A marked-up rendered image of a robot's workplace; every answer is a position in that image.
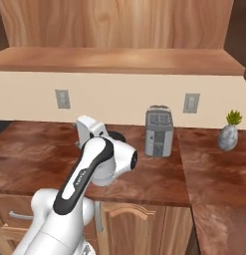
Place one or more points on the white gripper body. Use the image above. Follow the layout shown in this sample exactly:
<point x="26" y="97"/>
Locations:
<point x="88" y="125"/>

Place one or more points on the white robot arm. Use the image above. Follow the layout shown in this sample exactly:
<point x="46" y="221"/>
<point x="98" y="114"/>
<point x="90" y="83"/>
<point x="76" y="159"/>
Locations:
<point x="58" y="229"/>

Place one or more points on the silver toaster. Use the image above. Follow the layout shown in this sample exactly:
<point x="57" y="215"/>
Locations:
<point x="159" y="132"/>

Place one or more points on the black hob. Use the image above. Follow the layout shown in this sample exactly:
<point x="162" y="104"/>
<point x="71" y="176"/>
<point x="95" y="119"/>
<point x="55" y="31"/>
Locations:
<point x="0" y="128"/>

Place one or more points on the wooden drawer front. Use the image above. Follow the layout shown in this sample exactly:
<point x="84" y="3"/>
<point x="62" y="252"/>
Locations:
<point x="8" y="205"/>

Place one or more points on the wooden cupboard door arched panel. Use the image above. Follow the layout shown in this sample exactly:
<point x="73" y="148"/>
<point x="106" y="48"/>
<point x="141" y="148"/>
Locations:
<point x="134" y="232"/>

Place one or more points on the grey vase with green plant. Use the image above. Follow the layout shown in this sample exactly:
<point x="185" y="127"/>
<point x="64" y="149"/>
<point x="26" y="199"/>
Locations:
<point x="228" y="137"/>

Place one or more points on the narrow wooden cupboard door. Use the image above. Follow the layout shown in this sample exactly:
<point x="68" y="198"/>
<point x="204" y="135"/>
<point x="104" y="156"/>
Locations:
<point x="179" y="232"/>

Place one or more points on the grey wall socket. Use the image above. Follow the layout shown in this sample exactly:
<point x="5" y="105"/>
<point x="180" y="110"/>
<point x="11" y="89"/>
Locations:
<point x="191" y="103"/>
<point x="62" y="99"/>

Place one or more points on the wooden wall cupboard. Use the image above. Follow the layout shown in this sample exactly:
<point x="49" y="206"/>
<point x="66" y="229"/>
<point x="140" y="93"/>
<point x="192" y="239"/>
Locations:
<point x="118" y="36"/>

